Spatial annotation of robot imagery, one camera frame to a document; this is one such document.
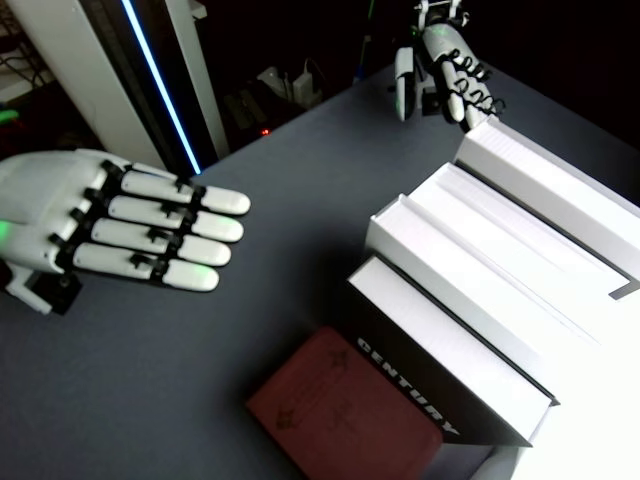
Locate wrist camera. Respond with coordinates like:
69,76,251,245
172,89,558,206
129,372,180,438
417,74,442,117
3,269,84,317

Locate black Century book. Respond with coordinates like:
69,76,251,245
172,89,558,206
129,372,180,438
346,254,562,449

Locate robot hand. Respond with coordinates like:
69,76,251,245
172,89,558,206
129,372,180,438
422,21,507,134
0,148,252,293

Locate red book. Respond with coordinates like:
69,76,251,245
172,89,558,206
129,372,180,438
244,326,445,480

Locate white power adapter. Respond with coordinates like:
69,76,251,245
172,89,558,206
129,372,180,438
257,57,326,109

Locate white column with blue light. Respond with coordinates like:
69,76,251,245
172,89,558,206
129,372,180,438
4,0,232,176

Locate black device with red light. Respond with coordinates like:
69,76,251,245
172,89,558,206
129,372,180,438
222,88,275,140

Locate white book with grey mark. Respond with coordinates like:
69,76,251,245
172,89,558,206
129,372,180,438
404,162,640,302

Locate white shelf with cables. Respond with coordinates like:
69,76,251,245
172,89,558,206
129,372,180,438
0,0,54,104

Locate grey table cloth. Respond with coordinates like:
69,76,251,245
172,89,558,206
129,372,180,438
0,59,640,480

